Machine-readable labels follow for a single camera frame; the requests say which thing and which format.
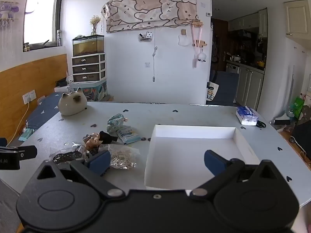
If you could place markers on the window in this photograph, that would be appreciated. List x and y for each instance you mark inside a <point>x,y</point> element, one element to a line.
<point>41,24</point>

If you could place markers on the light blue patterned pouch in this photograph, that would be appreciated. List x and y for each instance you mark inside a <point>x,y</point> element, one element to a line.
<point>115,123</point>

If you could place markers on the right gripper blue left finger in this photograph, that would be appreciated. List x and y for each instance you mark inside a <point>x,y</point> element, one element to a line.
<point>91,171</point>

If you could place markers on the cat shaped ceramic figurine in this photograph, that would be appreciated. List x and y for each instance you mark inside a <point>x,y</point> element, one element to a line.
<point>72,103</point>

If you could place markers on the blue tissue pack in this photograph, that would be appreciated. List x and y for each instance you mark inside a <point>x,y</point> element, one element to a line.
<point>246,116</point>

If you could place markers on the bear pattern hanging cloth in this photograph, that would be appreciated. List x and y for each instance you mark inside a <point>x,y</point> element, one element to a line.
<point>139,14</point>

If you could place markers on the bag of dark cord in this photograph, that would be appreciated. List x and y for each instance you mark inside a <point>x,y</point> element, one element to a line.
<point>76,151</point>

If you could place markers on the white shallow tray box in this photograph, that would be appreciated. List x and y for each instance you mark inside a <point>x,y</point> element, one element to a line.
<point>176,154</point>

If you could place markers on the upper white cupboard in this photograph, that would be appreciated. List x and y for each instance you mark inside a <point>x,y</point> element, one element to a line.
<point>297,19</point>

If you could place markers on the white tote bag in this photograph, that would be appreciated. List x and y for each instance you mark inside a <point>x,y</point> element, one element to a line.
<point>212,89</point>

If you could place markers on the dried flower vase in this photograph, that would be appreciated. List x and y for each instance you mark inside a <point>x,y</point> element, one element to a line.
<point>94,21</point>

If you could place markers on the bag of cream cords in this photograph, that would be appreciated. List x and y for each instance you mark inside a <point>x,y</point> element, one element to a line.
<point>122,157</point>

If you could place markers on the white wall socket pair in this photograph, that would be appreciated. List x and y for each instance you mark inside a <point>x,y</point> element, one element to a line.
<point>28,97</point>

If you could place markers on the kitchen lower cabinets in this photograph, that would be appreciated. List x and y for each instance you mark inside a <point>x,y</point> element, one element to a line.
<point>249,85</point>

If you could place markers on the green shopping bag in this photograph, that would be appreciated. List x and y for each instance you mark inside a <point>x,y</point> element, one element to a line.
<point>297,106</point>

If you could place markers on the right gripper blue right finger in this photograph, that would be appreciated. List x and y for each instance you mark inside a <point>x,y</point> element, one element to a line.
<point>223,170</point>

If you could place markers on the blue white wipes packet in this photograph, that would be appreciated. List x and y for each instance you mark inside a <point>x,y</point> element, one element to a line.
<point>127,135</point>

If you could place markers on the patterned storage box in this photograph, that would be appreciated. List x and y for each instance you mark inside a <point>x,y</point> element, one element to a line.
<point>93,91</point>

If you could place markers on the glass fish tank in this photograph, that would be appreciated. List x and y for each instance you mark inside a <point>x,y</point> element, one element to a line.
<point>86,45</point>

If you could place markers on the grey three drawer cabinet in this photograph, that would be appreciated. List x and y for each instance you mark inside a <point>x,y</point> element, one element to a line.
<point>89,68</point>

